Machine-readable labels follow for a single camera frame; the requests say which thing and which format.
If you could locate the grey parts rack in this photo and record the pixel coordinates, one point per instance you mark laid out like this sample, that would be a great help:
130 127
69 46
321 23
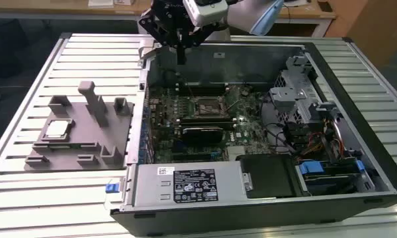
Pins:
85 138

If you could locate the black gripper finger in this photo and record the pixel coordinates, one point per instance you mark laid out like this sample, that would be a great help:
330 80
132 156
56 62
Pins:
198 34
154 27

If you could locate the black RAM slot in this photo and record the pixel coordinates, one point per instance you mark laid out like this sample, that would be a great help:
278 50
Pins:
206 127
206 119
201 90
206 124
201 85
201 93

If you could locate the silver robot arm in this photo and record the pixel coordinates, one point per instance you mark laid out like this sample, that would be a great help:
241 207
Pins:
264 19

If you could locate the black expansion slot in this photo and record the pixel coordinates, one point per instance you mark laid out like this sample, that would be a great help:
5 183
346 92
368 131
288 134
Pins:
192 157

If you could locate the silver power supply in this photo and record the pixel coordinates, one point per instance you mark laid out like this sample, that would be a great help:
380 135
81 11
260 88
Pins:
145 183

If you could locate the small white box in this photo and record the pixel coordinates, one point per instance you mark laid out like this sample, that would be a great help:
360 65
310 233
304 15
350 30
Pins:
124 2

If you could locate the wooden desk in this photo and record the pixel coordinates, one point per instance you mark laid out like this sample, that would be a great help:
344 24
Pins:
52 10

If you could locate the white camera on black bracket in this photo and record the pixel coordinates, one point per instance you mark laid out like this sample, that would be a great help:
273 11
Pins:
212 16

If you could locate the silver metal drive cage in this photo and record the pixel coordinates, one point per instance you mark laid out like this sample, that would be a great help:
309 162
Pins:
284 99

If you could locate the silver chipset heatsink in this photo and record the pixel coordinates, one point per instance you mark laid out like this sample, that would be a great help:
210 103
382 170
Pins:
237 151

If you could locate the green RAM stick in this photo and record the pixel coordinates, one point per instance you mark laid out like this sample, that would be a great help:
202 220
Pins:
65 146

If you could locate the green motherboard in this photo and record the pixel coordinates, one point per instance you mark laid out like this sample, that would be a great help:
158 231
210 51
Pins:
257 111

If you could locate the white cardboard box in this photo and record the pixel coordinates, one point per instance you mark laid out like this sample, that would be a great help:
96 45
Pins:
100 3

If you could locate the blue plastic latch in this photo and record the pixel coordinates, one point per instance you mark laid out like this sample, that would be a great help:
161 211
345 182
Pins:
112 188

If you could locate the wooden cabinet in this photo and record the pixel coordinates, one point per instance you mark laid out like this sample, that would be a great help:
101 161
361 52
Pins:
377 32

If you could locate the black plastic shroud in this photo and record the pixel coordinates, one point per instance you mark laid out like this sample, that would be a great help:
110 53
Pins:
268 176

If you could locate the black office chair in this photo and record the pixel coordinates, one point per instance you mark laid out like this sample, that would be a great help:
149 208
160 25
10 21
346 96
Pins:
6 44

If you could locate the hard disk in blue carrier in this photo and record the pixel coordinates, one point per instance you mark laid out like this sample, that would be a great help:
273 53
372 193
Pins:
310 168

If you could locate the silver square CPU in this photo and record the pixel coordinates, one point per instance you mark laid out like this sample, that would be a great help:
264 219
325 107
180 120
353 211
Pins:
58 128

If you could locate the black PC case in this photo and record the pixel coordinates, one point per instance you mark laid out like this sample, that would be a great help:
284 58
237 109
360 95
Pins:
218 220

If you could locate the black phone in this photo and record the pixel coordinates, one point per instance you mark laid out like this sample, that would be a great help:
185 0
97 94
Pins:
325 6

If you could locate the black graphics card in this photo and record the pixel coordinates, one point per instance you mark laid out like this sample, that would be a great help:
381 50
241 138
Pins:
201 136

